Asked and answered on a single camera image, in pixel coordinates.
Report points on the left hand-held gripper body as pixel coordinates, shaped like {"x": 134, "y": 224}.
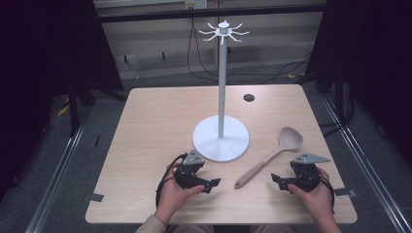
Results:
{"x": 189, "y": 174}

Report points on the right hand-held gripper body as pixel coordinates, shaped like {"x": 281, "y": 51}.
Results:
{"x": 304, "y": 176}

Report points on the white hook rack stand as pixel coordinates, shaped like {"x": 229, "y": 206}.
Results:
{"x": 210, "y": 142}

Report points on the beige silicone spoon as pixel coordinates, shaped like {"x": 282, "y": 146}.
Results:
{"x": 290, "y": 138}

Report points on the person's right hand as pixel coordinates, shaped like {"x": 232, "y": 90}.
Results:
{"x": 319, "y": 200}

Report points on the person's left hand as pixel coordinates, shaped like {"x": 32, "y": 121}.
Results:
{"x": 175, "y": 200}

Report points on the round black table grommet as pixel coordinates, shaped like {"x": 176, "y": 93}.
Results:
{"x": 248, "y": 97}

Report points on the black stand leg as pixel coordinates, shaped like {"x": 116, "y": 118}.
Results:
{"x": 74, "y": 110}
{"x": 343, "y": 97}

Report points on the black curtain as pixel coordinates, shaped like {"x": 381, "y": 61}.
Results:
{"x": 372, "y": 64}
{"x": 42, "y": 64}

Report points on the black horizontal bar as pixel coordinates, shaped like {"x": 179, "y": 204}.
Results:
{"x": 210, "y": 13}

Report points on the grey table edge bracket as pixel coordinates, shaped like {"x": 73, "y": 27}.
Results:
{"x": 346, "y": 193}
{"x": 96, "y": 196}

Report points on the metal floor rail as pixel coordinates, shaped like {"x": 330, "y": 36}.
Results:
{"x": 55, "y": 181}
{"x": 366, "y": 168}

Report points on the white wall socket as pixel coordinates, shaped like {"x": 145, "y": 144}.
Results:
{"x": 196, "y": 4}

